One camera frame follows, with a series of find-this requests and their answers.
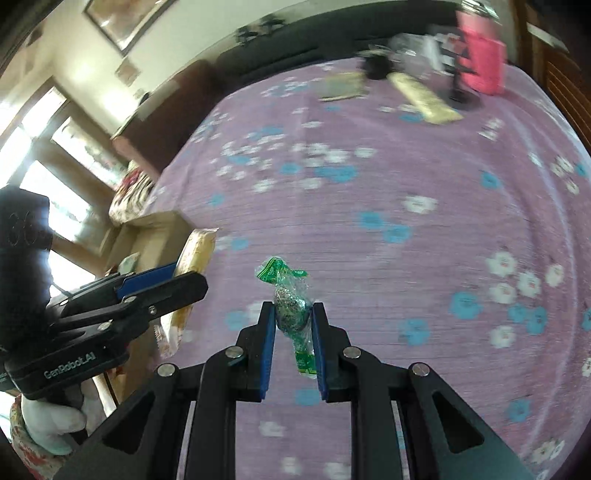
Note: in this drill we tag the white gloved hand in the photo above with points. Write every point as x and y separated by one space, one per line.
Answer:
48 424

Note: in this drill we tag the purple floral tablecloth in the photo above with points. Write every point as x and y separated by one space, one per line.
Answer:
464 245

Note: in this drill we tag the olive notebook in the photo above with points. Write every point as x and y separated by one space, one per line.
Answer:
341 86

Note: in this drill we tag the black sofa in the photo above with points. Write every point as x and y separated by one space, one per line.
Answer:
335 35

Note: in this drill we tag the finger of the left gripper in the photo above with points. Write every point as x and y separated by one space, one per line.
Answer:
136 282
161 299

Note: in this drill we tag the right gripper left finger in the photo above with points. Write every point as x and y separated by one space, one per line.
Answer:
184 416

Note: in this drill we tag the black phone stand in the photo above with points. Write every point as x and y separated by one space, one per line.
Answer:
455 57

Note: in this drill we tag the wall picture frame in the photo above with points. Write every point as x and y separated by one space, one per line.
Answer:
123 22

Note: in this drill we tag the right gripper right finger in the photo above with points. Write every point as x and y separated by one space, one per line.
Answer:
405 422

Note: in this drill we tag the clear plastic cup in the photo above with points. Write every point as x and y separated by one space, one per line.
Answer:
412 54

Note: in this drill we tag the brown armchair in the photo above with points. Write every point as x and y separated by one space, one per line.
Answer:
161 125

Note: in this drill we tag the pink sleeved bottle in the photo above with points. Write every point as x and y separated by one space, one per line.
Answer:
488 54

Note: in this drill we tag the green clear candy packet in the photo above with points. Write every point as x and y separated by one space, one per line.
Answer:
293 309

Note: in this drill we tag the cream tube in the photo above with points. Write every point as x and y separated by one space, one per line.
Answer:
434 110

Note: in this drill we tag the yellow cake packet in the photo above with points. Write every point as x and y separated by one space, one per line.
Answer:
189 287

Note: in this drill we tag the pale green white packet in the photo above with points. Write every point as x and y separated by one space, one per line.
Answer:
127 265

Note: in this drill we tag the black clamp on sofa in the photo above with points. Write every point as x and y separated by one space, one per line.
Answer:
245 34
270 23

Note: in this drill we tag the floral cushion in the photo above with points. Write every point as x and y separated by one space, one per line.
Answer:
131 198

